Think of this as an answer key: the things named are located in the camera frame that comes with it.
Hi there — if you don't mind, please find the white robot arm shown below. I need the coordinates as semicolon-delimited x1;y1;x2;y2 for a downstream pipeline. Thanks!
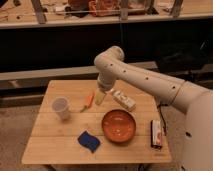
94;46;213;171

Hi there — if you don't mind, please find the orange carrot toy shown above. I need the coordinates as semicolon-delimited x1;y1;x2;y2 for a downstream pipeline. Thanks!
81;92;95;112

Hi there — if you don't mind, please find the white bottle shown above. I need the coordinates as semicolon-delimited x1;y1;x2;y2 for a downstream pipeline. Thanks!
110;89;136;111

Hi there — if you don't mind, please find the orange bowl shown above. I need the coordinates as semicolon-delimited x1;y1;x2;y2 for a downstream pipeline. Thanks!
101;109;136;143

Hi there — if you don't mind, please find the translucent plastic cup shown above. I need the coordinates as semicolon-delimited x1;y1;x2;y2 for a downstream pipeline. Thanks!
51;97;70;120

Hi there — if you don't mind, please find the wooden table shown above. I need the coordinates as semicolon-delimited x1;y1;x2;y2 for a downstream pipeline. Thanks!
22;80;171;164

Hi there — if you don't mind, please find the blue sponge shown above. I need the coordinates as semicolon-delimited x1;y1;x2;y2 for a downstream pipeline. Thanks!
78;131;100;153

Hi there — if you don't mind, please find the black cable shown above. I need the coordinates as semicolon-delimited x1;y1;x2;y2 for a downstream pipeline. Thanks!
156;103;168;136

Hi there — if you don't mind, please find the wooden shelf frame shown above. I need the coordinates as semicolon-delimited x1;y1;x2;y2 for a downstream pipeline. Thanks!
0;0;213;29

